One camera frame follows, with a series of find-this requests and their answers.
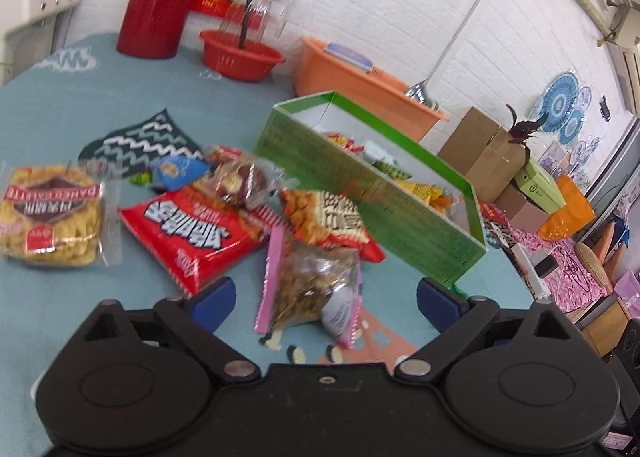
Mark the small red yellow-label packet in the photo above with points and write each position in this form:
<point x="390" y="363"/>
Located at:
<point x="342" y="141"/>

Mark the dark purple plant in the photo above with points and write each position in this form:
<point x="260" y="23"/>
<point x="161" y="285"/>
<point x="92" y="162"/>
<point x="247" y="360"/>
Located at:
<point x="525" y="127"/>

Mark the large red snack packet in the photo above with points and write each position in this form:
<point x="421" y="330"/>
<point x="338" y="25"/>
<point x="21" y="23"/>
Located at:
<point x="190" y="232"/>

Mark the glass pitcher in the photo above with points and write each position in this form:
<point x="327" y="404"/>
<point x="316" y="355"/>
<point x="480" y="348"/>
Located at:
<point x="260" y="12"/>

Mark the red black patterned cloth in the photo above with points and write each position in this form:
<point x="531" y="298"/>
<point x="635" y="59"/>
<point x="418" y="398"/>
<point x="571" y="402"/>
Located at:
<point x="497" y="227"/>

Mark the pink-edged clear nut packet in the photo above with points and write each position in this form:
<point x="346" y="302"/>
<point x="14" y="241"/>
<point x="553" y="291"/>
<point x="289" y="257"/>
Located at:
<point x="312" y="282"/>

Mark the silver foil bag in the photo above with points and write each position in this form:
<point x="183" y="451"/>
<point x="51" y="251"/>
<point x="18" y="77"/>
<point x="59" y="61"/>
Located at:
<point x="422" y="94"/>

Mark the green cardboard box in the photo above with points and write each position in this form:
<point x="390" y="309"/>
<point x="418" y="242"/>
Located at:
<point x="400" y="217"/>

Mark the orange red peanut packet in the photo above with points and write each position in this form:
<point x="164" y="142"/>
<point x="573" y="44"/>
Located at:
<point x="325" y="219"/>

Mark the clear dried fruit packet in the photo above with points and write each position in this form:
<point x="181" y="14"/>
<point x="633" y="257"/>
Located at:
<point x="240" y="179"/>

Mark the red plastic basin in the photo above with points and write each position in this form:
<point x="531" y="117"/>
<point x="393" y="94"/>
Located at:
<point x="240" y="59"/>

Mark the orange plastic basin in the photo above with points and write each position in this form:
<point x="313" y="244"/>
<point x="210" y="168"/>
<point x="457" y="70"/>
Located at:
<point x="350" y="87"/>

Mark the white wall pipe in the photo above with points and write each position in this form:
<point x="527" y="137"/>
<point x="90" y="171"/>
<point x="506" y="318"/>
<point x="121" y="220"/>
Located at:
<point x="470" y="7"/>

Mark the clear packet of yellow crisps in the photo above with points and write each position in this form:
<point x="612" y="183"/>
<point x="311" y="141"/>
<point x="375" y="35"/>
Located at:
<point x="50" y="217"/>

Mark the green lidded box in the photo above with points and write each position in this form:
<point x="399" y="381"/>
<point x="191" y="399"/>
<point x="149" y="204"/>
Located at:
<point x="540" y="187"/>

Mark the small blue green candy packet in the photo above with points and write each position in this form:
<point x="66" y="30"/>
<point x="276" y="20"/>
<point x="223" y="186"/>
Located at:
<point x="177" y="171"/>

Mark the black stirring stick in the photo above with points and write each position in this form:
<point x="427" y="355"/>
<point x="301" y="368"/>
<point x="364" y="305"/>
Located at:
<point x="246" y="17"/>

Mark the small brown cardboard box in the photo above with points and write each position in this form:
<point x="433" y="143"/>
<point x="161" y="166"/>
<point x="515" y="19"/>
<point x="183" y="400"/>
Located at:
<point x="520" y="209"/>

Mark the woven straw basket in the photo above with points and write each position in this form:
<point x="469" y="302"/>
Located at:
<point x="592" y="267"/>

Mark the pink patterned cloth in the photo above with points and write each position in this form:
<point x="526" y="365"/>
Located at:
<point x="575" y="282"/>

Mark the teal printed tablecloth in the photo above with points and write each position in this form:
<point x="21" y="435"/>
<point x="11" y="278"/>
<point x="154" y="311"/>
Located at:
<point x="60" y="102"/>

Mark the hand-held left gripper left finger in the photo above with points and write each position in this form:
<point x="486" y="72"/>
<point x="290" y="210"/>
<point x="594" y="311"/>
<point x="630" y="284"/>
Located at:
<point x="215" y="304"/>

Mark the white air conditioner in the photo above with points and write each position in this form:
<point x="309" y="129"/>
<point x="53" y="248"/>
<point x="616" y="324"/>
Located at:
<point x="630" y="17"/>

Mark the blue round paper fan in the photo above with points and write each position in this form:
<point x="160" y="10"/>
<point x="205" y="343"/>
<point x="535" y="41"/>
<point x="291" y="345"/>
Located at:
<point x="572" y="126"/>
<point x="556" y="99"/>

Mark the blue plate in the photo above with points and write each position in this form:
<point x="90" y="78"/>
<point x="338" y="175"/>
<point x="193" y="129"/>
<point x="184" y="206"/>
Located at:
<point x="352" y="56"/>

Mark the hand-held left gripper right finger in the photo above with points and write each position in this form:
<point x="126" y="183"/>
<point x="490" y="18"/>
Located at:
<point x="440" y="304"/>

